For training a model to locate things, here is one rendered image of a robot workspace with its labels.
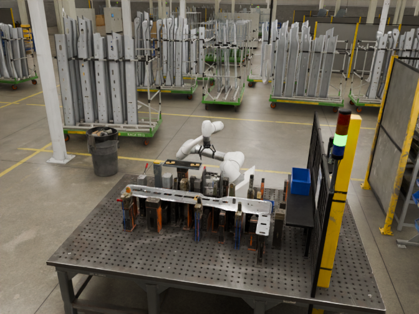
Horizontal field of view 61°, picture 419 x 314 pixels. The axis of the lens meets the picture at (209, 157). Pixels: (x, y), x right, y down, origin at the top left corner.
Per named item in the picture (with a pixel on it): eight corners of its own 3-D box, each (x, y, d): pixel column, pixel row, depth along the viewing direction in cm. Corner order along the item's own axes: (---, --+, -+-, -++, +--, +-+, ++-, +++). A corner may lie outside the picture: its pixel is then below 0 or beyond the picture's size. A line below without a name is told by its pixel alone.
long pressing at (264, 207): (117, 195, 324) (117, 194, 323) (128, 184, 344) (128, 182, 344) (270, 216, 297) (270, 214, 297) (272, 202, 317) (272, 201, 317)
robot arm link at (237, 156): (239, 173, 398) (247, 162, 413) (240, 162, 388) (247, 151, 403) (179, 154, 426) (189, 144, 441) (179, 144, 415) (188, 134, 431)
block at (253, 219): (245, 250, 301) (247, 222, 290) (247, 242, 311) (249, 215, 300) (257, 252, 299) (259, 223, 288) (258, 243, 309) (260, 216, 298)
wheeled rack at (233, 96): (239, 113, 914) (243, 41, 844) (201, 111, 928) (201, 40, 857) (244, 95, 1087) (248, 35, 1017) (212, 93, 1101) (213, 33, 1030)
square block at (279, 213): (270, 248, 304) (275, 212, 289) (271, 243, 311) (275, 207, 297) (280, 250, 302) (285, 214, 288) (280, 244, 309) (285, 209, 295)
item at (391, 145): (393, 235, 442) (438, 73, 362) (381, 234, 444) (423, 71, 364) (369, 185, 563) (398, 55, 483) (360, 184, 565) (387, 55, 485)
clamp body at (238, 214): (230, 249, 302) (232, 214, 288) (232, 241, 312) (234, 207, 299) (240, 251, 300) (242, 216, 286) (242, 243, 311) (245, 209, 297)
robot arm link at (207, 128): (206, 137, 368) (215, 134, 377) (206, 123, 363) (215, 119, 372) (199, 134, 375) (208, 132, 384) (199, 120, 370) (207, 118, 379)
